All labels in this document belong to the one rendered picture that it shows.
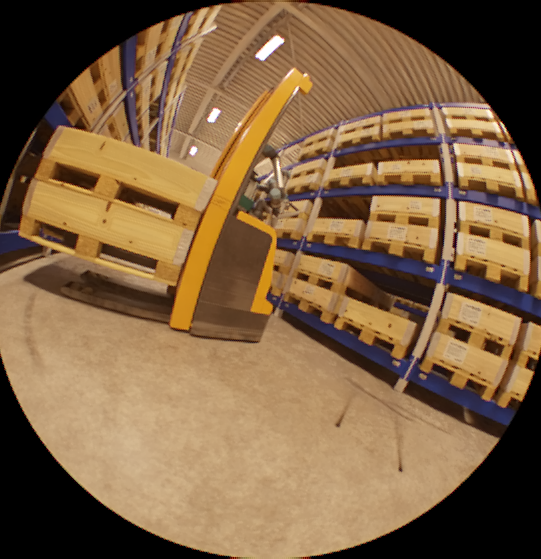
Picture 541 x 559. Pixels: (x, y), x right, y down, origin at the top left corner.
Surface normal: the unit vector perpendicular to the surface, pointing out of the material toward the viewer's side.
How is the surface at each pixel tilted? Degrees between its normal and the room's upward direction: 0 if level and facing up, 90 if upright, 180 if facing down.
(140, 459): 0
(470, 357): 90
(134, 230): 90
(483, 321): 90
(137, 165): 90
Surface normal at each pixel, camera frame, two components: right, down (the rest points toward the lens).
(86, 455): 0.35, -0.94
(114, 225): 0.56, 0.24
